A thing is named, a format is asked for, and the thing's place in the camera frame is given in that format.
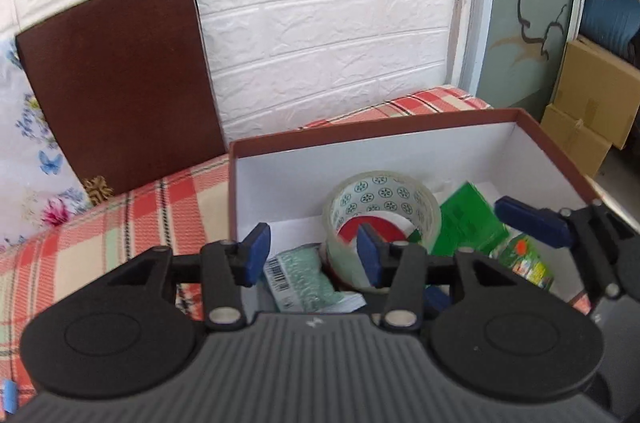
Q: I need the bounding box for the brown cardboard storage box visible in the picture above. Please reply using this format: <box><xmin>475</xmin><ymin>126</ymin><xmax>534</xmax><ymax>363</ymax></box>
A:
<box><xmin>228</xmin><ymin>107</ymin><xmax>601</xmax><ymax>319</ymax></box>

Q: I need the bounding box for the upper cardboard carton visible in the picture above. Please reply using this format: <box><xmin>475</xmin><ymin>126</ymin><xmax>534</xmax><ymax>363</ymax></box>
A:
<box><xmin>553</xmin><ymin>38</ymin><xmax>640</xmax><ymax>149</ymax></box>

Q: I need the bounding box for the red plaid bed sheet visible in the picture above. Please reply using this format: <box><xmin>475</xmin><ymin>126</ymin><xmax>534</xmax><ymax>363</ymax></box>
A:
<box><xmin>0</xmin><ymin>85</ymin><xmax>494</xmax><ymax>396</ymax></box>

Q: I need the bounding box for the cardboard carton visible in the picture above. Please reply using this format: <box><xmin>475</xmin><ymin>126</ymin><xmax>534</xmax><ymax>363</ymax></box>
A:
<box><xmin>540</xmin><ymin>104</ymin><xmax>612</xmax><ymax>178</ymax></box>
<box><xmin>553</xmin><ymin>38</ymin><xmax>640</xmax><ymax>149</ymax></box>

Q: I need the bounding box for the dark brown wooden board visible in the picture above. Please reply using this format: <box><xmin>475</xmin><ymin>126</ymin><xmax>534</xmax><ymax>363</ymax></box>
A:
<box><xmin>15</xmin><ymin>0</ymin><xmax>226</xmax><ymax>202</ymax></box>

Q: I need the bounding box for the dark blue chair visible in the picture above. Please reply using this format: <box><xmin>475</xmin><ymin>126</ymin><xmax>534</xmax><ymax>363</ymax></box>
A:
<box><xmin>579</xmin><ymin>0</ymin><xmax>640</xmax><ymax>68</ymax></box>

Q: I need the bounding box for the green plastic box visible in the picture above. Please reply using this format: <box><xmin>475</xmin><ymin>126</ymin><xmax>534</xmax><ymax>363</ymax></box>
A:
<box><xmin>432</xmin><ymin>182</ymin><xmax>509</xmax><ymax>256</ymax></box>

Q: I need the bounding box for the clear packing tape roll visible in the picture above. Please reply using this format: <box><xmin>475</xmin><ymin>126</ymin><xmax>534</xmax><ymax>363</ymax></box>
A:
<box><xmin>322</xmin><ymin>171</ymin><xmax>442</xmax><ymax>291</ymax></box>

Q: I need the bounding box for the green silver snack packet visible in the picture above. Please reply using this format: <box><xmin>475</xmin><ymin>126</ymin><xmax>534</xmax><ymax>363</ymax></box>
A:
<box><xmin>264</xmin><ymin>243</ymin><xmax>367</xmax><ymax>313</ymax></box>

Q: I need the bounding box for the lower cardboard carton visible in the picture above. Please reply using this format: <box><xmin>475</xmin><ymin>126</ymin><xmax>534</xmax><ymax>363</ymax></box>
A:
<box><xmin>540</xmin><ymin>104</ymin><xmax>612</xmax><ymax>178</ymax></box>

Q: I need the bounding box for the green orange snack packet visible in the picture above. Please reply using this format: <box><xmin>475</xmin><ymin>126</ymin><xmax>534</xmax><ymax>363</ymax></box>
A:
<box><xmin>490</xmin><ymin>233</ymin><xmax>554</xmax><ymax>291</ymax></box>

